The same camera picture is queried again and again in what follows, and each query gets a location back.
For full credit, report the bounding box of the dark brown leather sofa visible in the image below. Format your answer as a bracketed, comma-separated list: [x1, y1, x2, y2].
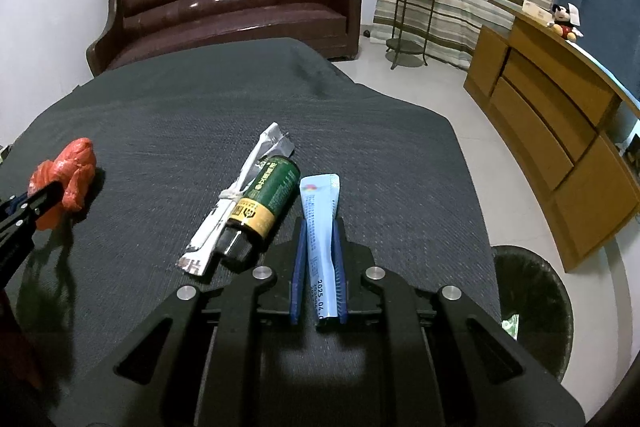
[86, 0, 363, 78]

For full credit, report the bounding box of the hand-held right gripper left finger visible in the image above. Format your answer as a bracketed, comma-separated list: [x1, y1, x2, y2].
[55, 217, 308, 427]

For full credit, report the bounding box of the wooden cabinet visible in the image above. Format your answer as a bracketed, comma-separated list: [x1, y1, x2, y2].
[464, 0, 640, 273]

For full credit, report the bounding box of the green bottle with yellow label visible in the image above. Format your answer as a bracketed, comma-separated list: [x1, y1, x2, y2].
[215, 155, 301, 273]

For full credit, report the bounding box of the dark grey tablecloth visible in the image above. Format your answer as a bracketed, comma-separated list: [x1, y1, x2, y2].
[0, 38, 503, 427]

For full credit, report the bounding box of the metal plant stand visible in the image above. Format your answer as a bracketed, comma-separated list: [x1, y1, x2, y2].
[385, 0, 443, 70]

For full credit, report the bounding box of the large red plastic bag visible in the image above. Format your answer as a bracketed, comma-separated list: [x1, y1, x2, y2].
[27, 138, 98, 230]

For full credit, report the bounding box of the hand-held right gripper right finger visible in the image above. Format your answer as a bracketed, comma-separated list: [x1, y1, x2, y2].
[332, 217, 586, 427]

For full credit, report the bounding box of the small white box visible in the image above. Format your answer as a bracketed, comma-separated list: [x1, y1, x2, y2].
[522, 0, 551, 25]

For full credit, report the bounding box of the cartoon mouse plush toy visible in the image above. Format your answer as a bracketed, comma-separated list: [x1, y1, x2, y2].
[547, 3, 584, 41]

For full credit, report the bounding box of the light blue packet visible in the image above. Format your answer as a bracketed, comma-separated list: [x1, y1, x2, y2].
[299, 174, 342, 328]

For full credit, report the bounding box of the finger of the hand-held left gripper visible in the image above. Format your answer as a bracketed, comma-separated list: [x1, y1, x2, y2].
[0, 196, 38, 233]
[27, 182, 64, 214]

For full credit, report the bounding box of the black mesh trash bin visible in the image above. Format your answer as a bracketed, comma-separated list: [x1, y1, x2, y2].
[490, 245, 575, 383]

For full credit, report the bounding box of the white sachet strip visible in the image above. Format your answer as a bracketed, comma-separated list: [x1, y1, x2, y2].
[176, 123, 296, 278]

